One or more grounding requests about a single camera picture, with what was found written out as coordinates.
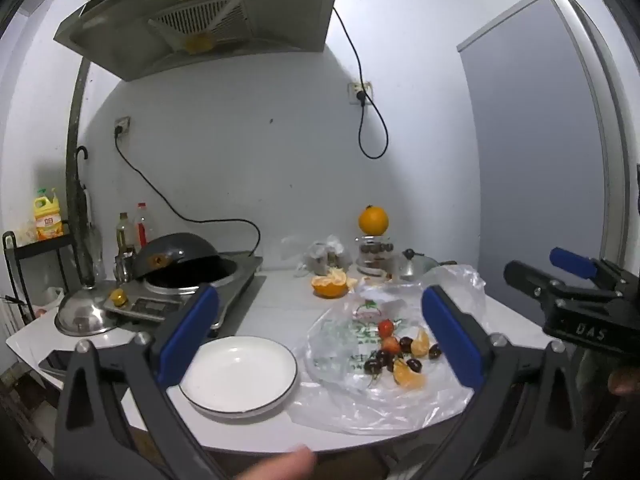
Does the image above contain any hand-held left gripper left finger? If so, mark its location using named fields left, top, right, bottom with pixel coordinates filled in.
left=54, top=282, right=236, bottom=480

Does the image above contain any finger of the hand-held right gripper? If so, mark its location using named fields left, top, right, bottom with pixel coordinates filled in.
left=503, top=259, right=601, bottom=307
left=549, top=247, right=632, bottom=292

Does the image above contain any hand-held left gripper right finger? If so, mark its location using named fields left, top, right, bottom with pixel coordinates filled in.
left=400, top=284, right=587, bottom=480

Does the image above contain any white ceramic bowl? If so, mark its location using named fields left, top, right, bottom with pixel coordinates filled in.
left=178, top=336, right=298, bottom=418

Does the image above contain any printed clear plastic bag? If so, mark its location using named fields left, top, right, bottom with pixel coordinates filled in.
left=290, top=264, right=488, bottom=436

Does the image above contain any person's right hand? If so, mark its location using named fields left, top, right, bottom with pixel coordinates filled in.
left=607, top=367, right=640, bottom=397

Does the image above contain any person's left hand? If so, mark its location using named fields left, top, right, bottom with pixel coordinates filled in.
left=234, top=444, right=317, bottom=480

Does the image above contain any black wok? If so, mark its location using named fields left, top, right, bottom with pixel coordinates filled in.
left=132, top=232, right=226, bottom=281

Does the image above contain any steel induction cooker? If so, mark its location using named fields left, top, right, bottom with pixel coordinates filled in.
left=105, top=252, right=266, bottom=338

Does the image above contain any steel cup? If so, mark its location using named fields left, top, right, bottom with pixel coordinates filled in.
left=114, top=252, right=136, bottom=283

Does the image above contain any steel pot lid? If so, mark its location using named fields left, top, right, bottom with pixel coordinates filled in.
left=54, top=287, right=121, bottom=336

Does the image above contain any clear plastic container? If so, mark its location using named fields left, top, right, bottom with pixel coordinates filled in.
left=355, top=234, right=396, bottom=276

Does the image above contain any red cap bottle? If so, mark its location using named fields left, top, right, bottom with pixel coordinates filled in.
left=136, top=203, right=153, bottom=248

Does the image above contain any cooking oil bottle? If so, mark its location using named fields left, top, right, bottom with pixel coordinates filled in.
left=116, top=212, right=137, bottom=256

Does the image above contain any grey door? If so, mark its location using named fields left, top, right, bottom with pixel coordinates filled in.
left=456, top=0, right=633, bottom=291

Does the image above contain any half peeled orange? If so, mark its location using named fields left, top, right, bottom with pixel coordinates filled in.
left=311, top=267, right=351, bottom=298

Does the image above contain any whole orange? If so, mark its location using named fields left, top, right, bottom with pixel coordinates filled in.
left=358, top=205, right=389, bottom=236

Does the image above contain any black umbrella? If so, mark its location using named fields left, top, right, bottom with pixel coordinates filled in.
left=75, top=146, right=103, bottom=286

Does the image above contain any small clear plastic bag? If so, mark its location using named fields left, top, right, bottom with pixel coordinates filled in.
left=281, top=234, right=353, bottom=278

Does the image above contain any black metal rack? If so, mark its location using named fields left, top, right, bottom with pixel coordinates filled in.
left=2, top=230, right=76, bottom=311

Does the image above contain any yellow detergent bottle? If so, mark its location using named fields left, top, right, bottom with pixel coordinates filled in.
left=34, top=188, right=65, bottom=241

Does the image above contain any rusty vertical pipe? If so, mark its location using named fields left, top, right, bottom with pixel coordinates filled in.
left=65, top=55, right=93, bottom=281

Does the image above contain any black induction cooker cable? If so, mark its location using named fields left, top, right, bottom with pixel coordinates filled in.
left=114, top=127, right=262, bottom=261

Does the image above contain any black range hood cable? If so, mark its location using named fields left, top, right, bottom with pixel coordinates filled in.
left=331, top=6, right=390, bottom=160

